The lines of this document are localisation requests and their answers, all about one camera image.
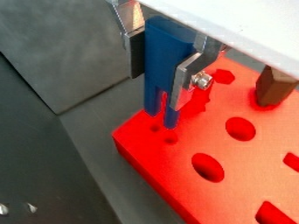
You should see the blue two-legged peg block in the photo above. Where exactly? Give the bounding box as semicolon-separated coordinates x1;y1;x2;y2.
144;16;196;129

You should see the brown rounded-triangle peg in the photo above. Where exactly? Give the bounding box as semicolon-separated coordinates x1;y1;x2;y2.
256;66;299;107

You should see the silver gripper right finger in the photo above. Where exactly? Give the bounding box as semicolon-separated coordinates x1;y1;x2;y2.
170;32;223;111

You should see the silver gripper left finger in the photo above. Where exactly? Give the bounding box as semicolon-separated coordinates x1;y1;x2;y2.
106;0;146;79

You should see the red shape-sorting board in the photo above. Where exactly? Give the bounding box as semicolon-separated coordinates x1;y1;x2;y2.
114;58;299;224

